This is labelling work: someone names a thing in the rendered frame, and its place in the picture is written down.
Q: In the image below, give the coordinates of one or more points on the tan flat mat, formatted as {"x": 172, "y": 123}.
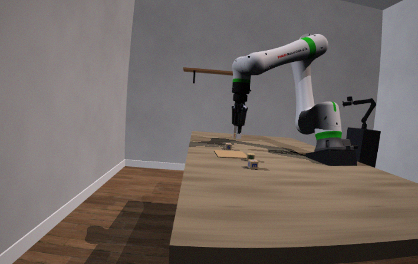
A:
{"x": 230, "y": 154}

